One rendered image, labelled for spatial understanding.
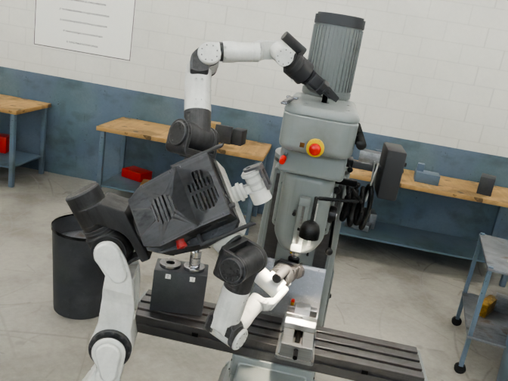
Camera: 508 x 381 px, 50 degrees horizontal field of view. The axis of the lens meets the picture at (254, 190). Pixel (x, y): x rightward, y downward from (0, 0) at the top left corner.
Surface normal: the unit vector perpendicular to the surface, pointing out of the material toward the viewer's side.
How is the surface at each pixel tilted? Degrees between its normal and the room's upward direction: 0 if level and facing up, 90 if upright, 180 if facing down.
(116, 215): 90
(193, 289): 90
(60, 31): 90
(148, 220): 74
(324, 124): 90
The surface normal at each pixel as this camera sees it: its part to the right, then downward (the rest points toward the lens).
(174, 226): -0.39, -0.07
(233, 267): -0.49, 0.16
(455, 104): -0.15, 0.26
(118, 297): -0.09, 0.65
